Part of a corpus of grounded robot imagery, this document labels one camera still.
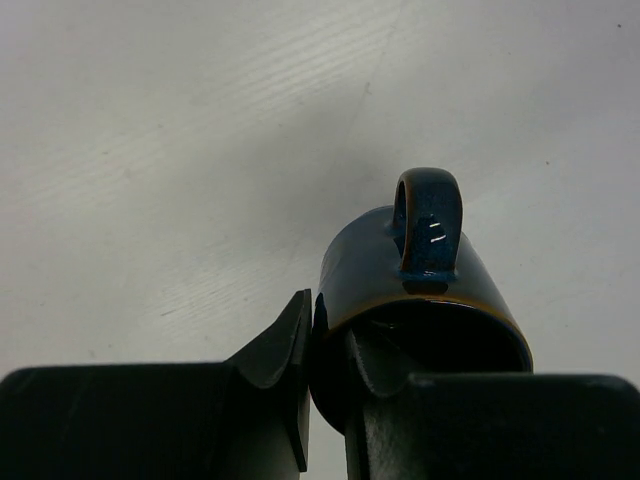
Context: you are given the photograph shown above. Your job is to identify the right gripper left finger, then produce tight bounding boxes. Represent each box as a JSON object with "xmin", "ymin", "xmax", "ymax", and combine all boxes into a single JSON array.
[{"xmin": 1, "ymin": 290, "xmax": 311, "ymax": 479}]

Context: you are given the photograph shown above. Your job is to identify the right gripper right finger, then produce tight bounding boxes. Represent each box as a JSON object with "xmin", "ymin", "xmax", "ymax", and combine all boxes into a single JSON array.
[{"xmin": 344, "ymin": 332, "xmax": 639, "ymax": 479}]

